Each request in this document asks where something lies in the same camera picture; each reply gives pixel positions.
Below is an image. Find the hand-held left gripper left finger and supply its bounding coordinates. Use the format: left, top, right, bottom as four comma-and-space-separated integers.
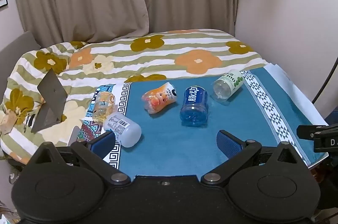
31, 131, 132, 186

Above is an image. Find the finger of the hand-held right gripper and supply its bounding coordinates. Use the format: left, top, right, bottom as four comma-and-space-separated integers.
296, 124, 338, 139

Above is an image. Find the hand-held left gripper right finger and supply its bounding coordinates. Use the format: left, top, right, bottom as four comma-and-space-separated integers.
201, 130, 308, 185

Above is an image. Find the white plastic cup with barcode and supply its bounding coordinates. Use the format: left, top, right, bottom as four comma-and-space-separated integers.
103, 112, 142, 148

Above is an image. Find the clear cup with yellow label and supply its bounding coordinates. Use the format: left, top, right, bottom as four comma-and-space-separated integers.
92, 91, 117, 123

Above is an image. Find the blue plastic cup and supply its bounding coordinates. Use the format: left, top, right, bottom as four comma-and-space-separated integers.
180, 86, 209, 127

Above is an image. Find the clear cup with green label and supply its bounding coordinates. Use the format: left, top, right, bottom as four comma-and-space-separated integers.
213, 69, 245, 102

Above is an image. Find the orange peach-print plastic cup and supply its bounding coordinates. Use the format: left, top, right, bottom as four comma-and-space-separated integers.
142, 82, 177, 115

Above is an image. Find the white sheet under mat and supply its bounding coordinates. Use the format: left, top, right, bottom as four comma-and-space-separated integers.
264, 63, 330, 169

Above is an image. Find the teal table mat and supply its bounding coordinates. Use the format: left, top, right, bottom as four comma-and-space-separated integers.
116, 67, 312, 177

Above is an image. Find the grey tablet stand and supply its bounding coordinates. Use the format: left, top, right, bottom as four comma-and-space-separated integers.
31, 68, 68, 134

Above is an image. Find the beige paper tag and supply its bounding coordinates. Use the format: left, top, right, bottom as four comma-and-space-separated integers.
0, 109, 18, 136

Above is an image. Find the floral striped blanket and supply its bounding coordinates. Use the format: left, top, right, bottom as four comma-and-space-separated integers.
0, 29, 270, 164

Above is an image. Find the grey sofa back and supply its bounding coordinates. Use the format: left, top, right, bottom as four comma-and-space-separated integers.
0, 31, 42, 87

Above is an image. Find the black cable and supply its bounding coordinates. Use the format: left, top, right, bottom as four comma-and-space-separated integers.
312, 56, 338, 104

